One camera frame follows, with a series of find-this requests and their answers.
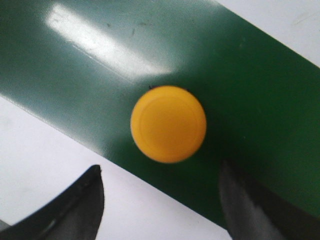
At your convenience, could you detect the yellow mushroom push button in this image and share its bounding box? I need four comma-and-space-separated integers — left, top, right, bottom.
130, 85, 207, 164

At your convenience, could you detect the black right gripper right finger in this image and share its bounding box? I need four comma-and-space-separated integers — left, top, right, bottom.
218, 159, 320, 240

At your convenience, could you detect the green conveyor belt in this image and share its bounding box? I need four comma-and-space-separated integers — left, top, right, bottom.
0, 0, 320, 226

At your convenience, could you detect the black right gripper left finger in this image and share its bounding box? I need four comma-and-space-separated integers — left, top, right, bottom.
0, 165, 105, 240

